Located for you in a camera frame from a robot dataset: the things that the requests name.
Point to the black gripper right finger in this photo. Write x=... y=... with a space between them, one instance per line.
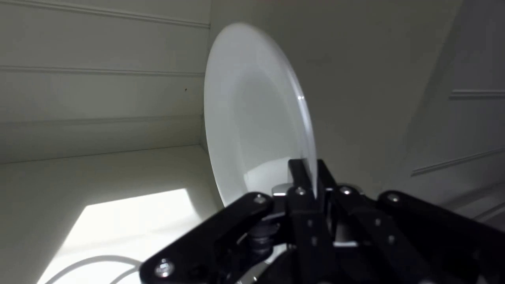
x=368 y=231

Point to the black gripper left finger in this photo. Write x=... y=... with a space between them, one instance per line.
x=305 y=231

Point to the white bowl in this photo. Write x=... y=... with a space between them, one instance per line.
x=253 y=116

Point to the white shelf cabinet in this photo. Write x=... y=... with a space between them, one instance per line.
x=105 y=174

